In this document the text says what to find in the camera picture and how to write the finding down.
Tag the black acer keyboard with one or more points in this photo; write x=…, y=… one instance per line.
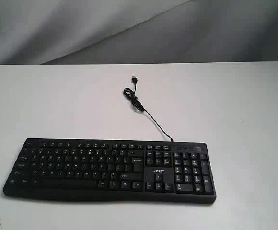
x=112, y=170

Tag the grey backdrop cloth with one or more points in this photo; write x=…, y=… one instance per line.
x=137, y=31

